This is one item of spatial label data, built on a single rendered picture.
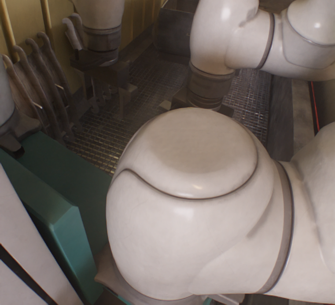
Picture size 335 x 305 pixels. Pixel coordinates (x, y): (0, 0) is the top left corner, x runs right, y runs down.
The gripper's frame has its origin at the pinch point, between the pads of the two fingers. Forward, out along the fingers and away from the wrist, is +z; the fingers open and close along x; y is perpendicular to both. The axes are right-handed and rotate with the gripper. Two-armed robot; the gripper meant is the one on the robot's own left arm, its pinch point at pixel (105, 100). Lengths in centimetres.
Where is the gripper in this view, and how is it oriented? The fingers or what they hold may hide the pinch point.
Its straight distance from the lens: 77.6
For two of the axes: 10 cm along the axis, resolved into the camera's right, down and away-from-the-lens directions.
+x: -8.5, -4.3, 3.1
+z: -1.1, 7.0, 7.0
